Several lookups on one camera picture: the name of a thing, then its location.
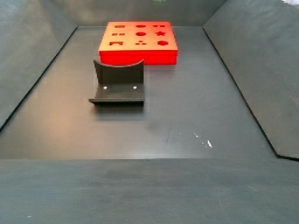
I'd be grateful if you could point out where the black curved holder bracket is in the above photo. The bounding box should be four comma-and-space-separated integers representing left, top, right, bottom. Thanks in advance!
87, 60, 145, 104

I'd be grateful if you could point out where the red shape sorter box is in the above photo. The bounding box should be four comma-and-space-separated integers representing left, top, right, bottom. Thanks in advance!
97, 21, 178, 66

